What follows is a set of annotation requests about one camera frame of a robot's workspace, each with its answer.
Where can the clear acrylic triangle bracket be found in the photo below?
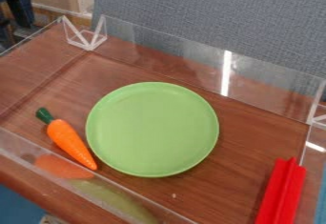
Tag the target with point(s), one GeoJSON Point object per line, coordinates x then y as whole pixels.
{"type": "Point", "coordinates": [84, 38]}

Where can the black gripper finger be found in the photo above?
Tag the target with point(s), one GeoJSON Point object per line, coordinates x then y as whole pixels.
{"type": "Point", "coordinates": [23, 12]}

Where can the orange toy carrot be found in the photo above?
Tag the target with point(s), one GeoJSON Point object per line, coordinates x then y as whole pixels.
{"type": "Point", "coordinates": [66, 138]}

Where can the clear acrylic tray wall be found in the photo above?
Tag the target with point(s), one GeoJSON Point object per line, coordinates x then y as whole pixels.
{"type": "Point", "coordinates": [271, 114]}

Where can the red plastic bracket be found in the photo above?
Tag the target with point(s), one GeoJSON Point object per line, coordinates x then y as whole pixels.
{"type": "Point", "coordinates": [282, 194]}

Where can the green round plate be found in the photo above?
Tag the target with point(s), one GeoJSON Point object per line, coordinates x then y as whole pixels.
{"type": "Point", "coordinates": [153, 129]}

